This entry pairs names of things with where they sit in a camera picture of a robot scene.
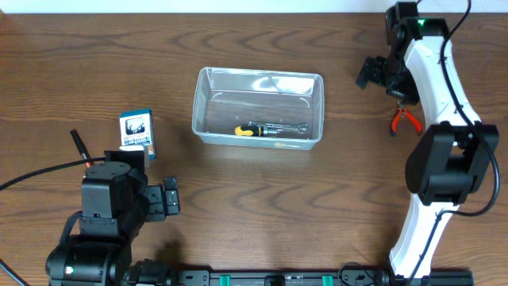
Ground yellow black stubby screwdriver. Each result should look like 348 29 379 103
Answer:
234 125 278 137

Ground clear plastic container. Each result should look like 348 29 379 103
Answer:
192 67 325 150

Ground blue white screwdriver box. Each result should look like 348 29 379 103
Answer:
119 108 156 160

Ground red handled pliers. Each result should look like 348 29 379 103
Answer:
390 103 424 138

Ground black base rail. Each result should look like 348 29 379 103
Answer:
118 257 475 286

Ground black yellow precision screwdriver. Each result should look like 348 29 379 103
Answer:
275 142 302 149

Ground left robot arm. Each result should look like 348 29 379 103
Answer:
45 151 180 285

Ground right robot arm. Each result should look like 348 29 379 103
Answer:
356 2 500 285

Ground silver wrench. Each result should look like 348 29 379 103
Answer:
248 121 309 136

